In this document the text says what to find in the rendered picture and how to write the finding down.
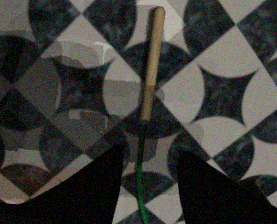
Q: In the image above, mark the wooden stick with green string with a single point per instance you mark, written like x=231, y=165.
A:
x=156, y=32

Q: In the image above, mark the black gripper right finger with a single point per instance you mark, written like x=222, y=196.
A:
x=208, y=197

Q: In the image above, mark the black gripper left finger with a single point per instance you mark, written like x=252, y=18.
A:
x=88, y=197

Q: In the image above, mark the brown wooden block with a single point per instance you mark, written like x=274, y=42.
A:
x=253, y=188

